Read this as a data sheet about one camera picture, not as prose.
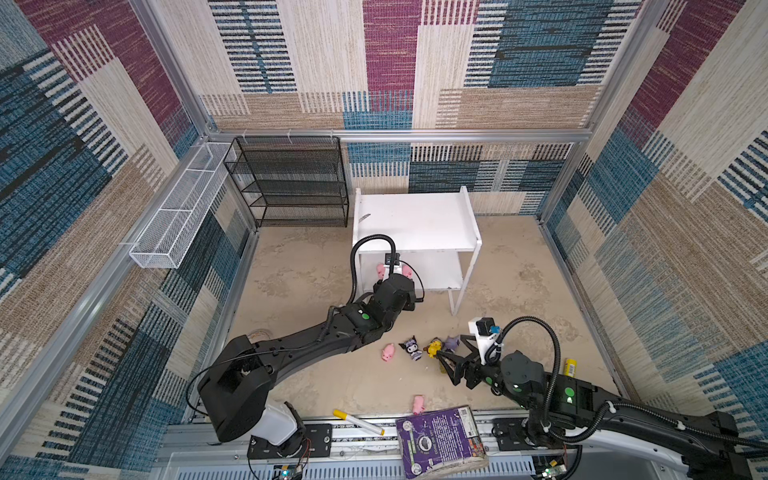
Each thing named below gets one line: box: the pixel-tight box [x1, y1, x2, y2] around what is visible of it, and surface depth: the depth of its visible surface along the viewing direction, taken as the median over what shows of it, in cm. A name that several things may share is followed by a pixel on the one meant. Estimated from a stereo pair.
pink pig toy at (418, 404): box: [412, 395, 426, 415], surface depth 79 cm
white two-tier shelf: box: [352, 186, 482, 315], surface depth 77 cm
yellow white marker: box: [332, 409, 385, 436], surface depth 78 cm
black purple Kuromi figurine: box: [398, 335, 423, 361], surface depth 87 cm
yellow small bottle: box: [564, 358, 577, 378], surface depth 85 cm
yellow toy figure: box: [423, 337, 443, 359], surface depth 87 cm
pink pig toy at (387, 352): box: [381, 343, 395, 362], surface depth 88 cm
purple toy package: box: [395, 405, 489, 480], surface depth 73 cm
